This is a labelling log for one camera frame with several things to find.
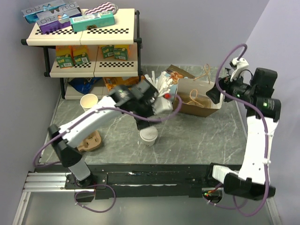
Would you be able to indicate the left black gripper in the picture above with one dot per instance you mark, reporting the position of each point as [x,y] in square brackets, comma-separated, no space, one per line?
[142,123]

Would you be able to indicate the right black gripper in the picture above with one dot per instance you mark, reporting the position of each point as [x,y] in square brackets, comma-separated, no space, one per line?
[226,84]

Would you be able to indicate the brown paper takeout bag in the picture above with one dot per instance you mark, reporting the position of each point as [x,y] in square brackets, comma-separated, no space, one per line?
[192,92]

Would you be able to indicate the white cup lid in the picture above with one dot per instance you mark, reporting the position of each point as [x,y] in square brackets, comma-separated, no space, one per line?
[149,134]

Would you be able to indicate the stack of white paper cups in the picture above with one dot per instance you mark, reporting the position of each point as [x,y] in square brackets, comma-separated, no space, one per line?
[88,101]

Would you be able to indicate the single white paper cup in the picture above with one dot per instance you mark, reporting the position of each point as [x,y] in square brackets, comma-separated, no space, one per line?
[149,142]

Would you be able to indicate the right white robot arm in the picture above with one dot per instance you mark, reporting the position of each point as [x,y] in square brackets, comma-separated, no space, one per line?
[263,113]

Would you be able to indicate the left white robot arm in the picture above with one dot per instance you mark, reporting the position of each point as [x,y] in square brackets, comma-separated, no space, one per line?
[65,139]

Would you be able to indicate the orange snack bag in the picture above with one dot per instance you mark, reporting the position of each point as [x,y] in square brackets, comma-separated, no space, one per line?
[112,82]

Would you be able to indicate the light blue nut bag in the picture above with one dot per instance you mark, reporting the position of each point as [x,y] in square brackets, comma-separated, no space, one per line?
[177,73]

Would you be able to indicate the green orange box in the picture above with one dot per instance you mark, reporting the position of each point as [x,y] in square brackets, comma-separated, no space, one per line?
[64,56]
[80,54]
[107,50]
[121,52]

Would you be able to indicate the brown cardboard cup carrier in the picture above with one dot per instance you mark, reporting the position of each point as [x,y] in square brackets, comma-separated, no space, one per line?
[90,143]

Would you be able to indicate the cream checkered shelf rack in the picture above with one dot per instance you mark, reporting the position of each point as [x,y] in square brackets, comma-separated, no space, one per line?
[125,31]

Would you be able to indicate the dark blue snack bag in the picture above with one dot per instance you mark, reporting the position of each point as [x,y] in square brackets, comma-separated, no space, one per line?
[84,85]

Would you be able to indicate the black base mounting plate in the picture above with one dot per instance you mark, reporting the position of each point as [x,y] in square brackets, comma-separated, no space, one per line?
[145,180]

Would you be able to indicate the green orange box far left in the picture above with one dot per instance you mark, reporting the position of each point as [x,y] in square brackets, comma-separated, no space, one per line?
[64,56]

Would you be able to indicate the teal carton box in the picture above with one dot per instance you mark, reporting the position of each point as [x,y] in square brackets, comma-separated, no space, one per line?
[88,22]

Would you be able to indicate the purple white wavy pouch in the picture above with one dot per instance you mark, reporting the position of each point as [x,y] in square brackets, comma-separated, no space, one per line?
[104,7]

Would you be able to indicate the purple O-R-O box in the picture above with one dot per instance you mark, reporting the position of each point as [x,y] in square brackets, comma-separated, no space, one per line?
[58,21]

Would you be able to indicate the blue O-R-O box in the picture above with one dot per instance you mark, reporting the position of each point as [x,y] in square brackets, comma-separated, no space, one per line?
[33,14]

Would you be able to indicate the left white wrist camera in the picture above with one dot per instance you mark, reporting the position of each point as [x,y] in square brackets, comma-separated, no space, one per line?
[162,104]

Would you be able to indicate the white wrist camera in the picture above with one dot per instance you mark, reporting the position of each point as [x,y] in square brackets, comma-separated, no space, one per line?
[238,65]
[162,104]

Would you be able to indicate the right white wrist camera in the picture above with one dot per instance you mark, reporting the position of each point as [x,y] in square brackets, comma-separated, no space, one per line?
[238,65]

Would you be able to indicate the aluminium rail frame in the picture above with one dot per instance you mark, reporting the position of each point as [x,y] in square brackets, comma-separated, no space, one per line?
[44,201]

